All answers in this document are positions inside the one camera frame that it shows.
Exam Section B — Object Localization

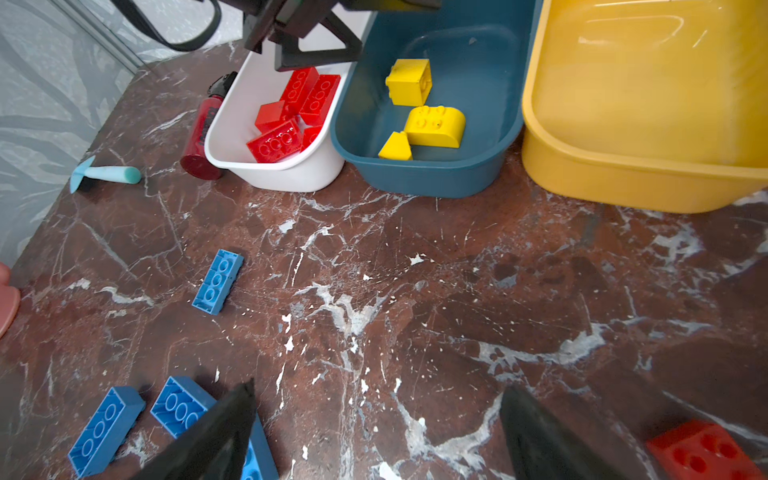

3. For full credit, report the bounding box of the blue brick lower left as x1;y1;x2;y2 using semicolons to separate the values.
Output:
68;386;146;479

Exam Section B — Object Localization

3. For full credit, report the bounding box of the blue brick centre low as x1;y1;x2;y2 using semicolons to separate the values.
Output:
150;376;216;439

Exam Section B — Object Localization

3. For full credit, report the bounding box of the teal plastic bin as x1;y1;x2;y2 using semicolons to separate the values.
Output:
330;1;543;198

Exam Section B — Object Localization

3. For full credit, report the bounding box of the small red square brick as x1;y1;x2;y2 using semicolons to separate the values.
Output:
254;100;296;134

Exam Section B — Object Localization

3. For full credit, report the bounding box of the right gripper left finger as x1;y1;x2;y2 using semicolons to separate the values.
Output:
133;379;256;479

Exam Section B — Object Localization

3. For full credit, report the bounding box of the pink watering can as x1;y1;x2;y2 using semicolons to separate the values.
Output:
0;263;21;337

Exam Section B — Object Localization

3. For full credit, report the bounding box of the yellow plastic bin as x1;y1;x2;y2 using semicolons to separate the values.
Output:
522;1;767;214

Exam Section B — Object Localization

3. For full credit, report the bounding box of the white plastic bin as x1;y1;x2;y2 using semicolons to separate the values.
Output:
203;5;376;194

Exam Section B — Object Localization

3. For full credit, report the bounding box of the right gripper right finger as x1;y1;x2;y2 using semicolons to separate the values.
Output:
500;386;623;479

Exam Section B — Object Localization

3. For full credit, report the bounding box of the blue brick upright centre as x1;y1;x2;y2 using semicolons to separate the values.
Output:
192;249;244;315

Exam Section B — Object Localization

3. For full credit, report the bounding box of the small yellow sloped brick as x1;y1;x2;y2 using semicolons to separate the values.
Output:
378;131;413;161

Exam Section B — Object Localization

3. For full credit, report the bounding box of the blue brick centre right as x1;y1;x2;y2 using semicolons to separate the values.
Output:
241;416;279;480

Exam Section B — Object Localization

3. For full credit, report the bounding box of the teal toy scraper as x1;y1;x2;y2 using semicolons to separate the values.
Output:
69;156;142;194

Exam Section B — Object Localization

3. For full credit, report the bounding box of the yellow curved brick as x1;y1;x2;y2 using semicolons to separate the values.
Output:
405;105;466;149

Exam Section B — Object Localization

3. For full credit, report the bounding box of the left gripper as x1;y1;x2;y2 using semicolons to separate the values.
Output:
224;0;442;71

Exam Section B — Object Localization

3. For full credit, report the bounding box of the yellow square brick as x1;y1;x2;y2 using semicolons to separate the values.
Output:
385;59;432;107

